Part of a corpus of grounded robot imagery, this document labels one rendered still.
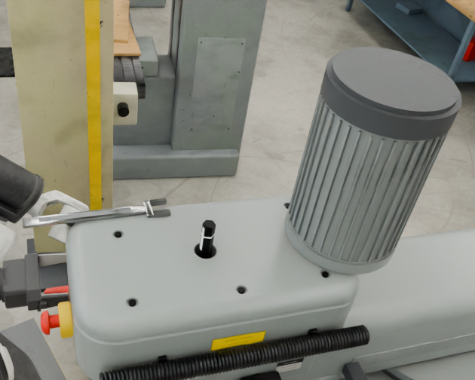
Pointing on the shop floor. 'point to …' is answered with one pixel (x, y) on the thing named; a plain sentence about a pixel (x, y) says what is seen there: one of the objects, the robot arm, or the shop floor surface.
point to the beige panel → (65, 105)
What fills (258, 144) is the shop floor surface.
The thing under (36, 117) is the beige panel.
